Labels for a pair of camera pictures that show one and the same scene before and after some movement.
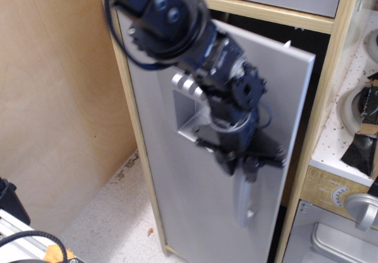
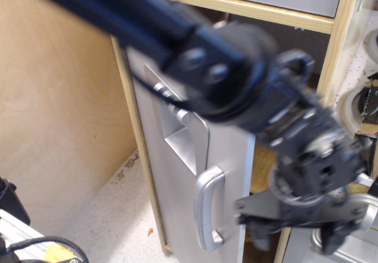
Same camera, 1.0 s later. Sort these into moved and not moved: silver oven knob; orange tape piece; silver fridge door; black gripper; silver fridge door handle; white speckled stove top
Moved: black gripper; silver fridge door handle
Not moved: silver fridge door; silver oven knob; orange tape piece; white speckled stove top
